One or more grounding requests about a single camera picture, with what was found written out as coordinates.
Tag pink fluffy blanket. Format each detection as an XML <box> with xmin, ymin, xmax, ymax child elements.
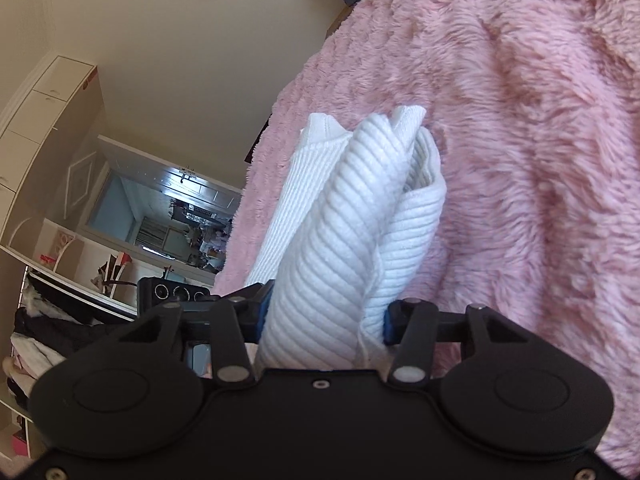
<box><xmin>214</xmin><ymin>0</ymin><xmax>640</xmax><ymax>463</ymax></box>

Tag dark hanging clothes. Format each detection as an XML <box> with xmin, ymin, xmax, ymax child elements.
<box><xmin>12</xmin><ymin>305</ymin><xmax>108</xmax><ymax>361</ymax></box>

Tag white knit sweater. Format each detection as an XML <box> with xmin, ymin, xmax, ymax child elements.
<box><xmin>247</xmin><ymin>104</ymin><xmax>449</xmax><ymax>374</ymax></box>

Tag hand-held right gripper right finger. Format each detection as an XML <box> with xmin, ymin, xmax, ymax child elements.
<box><xmin>382</xmin><ymin>298</ymin><xmax>527</xmax><ymax>387</ymax></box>

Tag white wardrobe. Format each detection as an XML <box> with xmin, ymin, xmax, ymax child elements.
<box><xmin>0</xmin><ymin>55</ymin><xmax>138</xmax><ymax>461</ymax></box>

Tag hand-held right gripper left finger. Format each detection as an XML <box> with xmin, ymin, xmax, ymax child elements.
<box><xmin>117</xmin><ymin>282</ymin><xmax>275</xmax><ymax>386</ymax></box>

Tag white panelled door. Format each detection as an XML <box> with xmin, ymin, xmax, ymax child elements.
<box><xmin>64</xmin><ymin>137</ymin><xmax>113</xmax><ymax>233</ymax></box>

